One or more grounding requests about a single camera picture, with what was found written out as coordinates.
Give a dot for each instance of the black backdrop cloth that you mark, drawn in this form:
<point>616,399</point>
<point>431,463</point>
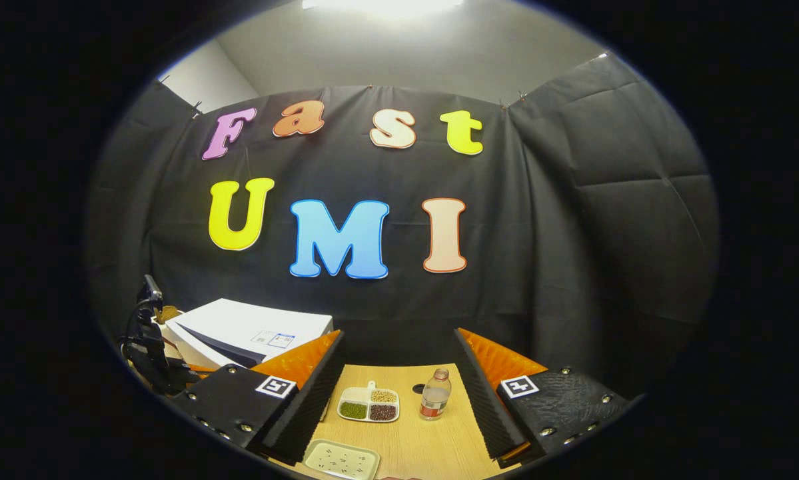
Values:
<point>572,233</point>

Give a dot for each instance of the white divided bean plate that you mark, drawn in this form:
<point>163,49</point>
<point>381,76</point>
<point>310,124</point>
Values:
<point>359,394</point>

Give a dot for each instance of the brown bread slice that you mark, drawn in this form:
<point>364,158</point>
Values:
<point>167,312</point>

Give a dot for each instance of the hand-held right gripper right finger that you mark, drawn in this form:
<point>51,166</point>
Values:
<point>486,400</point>

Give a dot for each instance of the clear bottle red label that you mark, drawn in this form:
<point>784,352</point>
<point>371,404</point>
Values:
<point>435,400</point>

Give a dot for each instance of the white microwave oven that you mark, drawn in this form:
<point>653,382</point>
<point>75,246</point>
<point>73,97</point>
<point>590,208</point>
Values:
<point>239,323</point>

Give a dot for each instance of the pale green tray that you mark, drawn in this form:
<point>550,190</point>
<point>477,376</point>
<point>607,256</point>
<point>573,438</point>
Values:
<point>342,460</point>

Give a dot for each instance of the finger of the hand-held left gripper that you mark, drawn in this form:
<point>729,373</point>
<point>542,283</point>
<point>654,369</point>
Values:
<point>200,368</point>

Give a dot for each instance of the large ceiling light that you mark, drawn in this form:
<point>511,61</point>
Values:
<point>382,5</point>

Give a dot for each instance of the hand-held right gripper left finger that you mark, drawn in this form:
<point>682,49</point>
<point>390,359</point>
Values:
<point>312,400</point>

